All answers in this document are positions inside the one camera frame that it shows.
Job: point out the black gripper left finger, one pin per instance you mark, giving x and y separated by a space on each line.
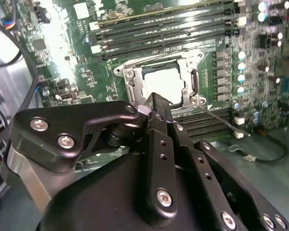
159 178

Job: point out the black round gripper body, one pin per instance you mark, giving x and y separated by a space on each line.
106 204

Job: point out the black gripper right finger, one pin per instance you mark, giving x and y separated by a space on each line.
204 169

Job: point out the silver square CPU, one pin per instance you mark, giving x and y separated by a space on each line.
163 84

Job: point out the metal socket cover frame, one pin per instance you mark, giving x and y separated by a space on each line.
137 84

